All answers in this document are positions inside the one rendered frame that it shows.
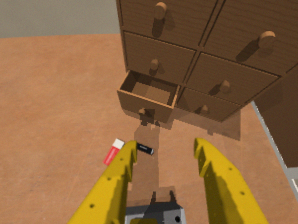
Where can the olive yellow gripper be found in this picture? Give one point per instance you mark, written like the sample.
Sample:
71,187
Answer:
229,199

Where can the black battery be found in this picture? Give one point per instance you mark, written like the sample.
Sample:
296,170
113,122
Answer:
144,148

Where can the red and white eraser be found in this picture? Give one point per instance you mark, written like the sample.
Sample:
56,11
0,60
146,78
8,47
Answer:
113,151

